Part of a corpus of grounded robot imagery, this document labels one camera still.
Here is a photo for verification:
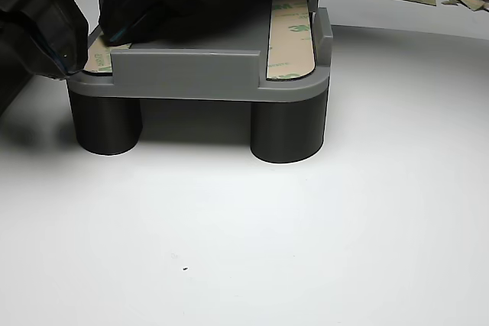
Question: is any tan tape liner 3M print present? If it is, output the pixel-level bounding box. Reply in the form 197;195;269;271
264;0;317;82
82;31;133;76

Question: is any grey fixture with black legs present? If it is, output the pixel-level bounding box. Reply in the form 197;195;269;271
65;0;334;165

